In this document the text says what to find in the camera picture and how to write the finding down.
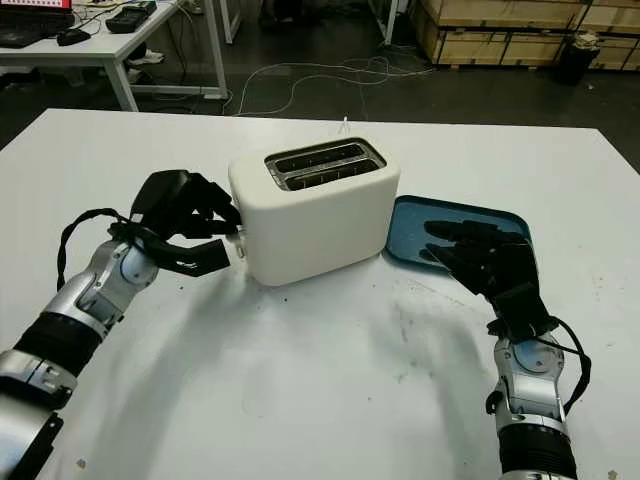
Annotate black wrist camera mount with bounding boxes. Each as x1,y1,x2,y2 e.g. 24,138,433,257
130,233,233,278
487,281,559,342

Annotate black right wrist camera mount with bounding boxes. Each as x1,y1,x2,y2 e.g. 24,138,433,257
487,281,559,342

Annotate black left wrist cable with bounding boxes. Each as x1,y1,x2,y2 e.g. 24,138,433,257
55,208,151,290

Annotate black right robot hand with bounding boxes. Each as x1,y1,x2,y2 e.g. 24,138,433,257
422,218,540,307

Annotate black trash bin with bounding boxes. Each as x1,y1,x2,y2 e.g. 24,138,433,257
556,29,602,87

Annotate white office desk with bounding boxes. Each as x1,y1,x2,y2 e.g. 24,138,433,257
0,0,229,113

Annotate white two-slot toaster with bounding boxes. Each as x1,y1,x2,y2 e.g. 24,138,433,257
227,135,403,288

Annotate wooden shipping crate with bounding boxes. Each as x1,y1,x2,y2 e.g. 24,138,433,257
409,0,640,72

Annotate white power cable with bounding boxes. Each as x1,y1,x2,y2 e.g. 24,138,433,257
221,54,434,137

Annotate blue plastic tray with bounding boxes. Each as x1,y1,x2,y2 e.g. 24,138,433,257
380,194,533,278

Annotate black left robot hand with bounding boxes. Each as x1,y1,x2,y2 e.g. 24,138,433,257
130,169,243,242

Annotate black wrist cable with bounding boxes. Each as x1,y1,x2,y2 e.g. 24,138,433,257
55,208,151,290
546,313,594,407

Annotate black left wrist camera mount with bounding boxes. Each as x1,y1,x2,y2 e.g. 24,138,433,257
130,233,233,278

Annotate black computer mouse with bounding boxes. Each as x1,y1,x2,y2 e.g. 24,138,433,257
55,27,92,47

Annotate black laptop with red screen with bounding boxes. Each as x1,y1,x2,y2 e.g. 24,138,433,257
0,0,77,50

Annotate white table frame legs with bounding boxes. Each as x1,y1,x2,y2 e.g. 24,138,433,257
218,0,402,47

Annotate black electronic device box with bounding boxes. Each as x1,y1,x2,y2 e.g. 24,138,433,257
104,0,159,35

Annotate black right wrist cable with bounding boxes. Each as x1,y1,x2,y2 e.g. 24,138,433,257
546,313,594,407

